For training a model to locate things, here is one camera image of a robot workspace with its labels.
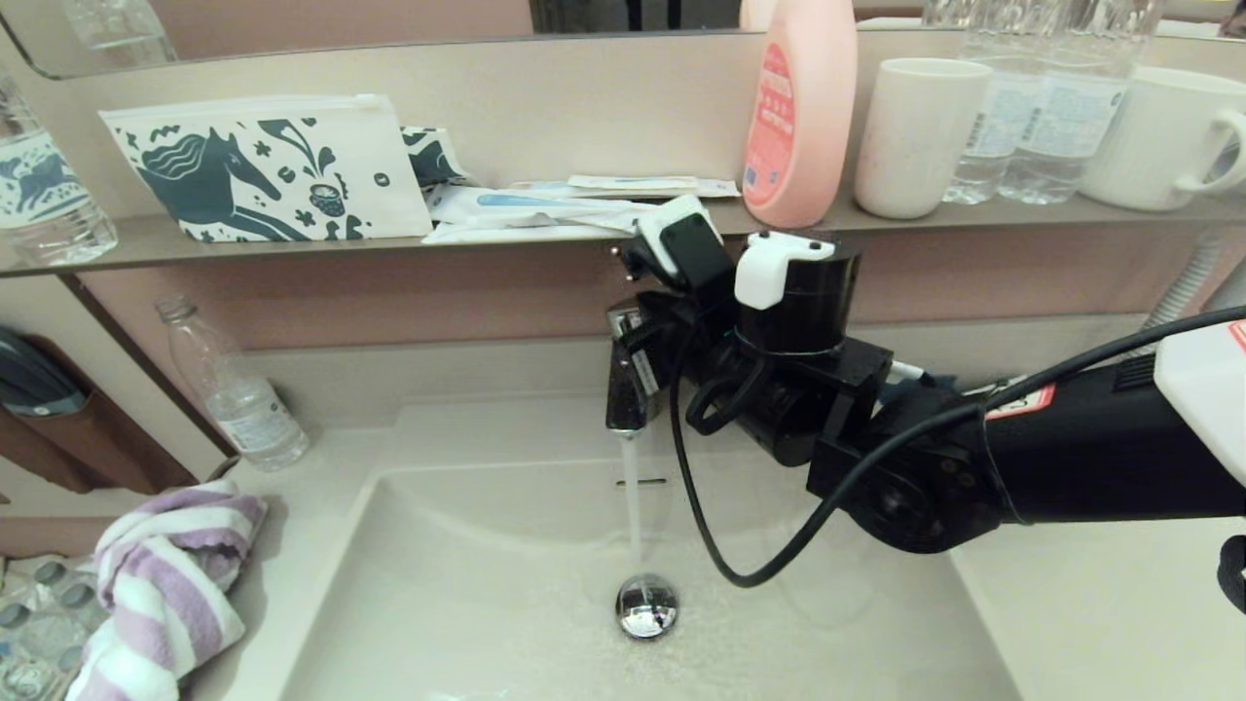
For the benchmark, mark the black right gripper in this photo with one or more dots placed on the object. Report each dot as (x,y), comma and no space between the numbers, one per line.
(681,336)

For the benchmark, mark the chrome sink faucet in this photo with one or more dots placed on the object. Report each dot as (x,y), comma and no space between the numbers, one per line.
(623,399)

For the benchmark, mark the purple white striped towel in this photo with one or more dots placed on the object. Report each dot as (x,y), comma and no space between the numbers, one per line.
(165,584)

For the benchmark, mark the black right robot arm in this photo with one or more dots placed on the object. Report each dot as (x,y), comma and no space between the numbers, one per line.
(1071,458)

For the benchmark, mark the beige ceramic sink basin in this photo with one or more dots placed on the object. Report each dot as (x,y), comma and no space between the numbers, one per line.
(438,584)

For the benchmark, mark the flat white toiletry packet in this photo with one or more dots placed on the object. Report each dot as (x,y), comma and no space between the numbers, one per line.
(623,182)

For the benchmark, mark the plain white toiletry packet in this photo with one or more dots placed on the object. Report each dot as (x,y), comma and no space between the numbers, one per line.
(506,233)

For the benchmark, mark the white packet with blue toothbrush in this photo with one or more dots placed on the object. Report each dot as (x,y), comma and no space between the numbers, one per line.
(526,204)

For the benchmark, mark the pink lotion bottle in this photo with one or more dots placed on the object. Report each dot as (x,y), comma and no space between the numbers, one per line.
(798,117)

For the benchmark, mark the chrome drain stopper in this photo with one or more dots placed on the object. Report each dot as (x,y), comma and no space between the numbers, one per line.
(646,606)

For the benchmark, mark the folded blue patterned pouch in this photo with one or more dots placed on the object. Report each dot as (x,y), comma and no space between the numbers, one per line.
(428,156)

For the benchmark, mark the clear plastic water bottle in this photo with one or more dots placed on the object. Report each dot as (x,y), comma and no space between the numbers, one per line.
(983,136)
(1061,127)

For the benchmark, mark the slim clear plastic bottle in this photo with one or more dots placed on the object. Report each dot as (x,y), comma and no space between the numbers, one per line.
(238,409)

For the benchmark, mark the white horse print pouch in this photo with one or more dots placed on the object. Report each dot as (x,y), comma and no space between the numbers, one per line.
(263,170)

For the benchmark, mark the white handset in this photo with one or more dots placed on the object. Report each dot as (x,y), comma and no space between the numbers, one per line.
(1228,287)

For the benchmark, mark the brown holder pouch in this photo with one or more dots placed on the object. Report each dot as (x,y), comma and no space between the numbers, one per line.
(107,448)

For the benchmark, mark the dark blue hair dryer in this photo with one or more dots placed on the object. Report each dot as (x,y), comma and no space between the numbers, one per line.
(34,375)

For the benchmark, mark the water bottle blue animal label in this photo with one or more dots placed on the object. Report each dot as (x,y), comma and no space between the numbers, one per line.
(44,195)

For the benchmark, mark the shrink-wrapped bottle pack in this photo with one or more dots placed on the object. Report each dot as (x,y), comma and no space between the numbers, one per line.
(39,623)

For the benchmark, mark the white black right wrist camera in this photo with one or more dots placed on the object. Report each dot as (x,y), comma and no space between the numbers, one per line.
(681,243)

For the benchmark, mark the grey wall shelf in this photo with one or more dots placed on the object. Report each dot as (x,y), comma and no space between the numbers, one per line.
(146,243)

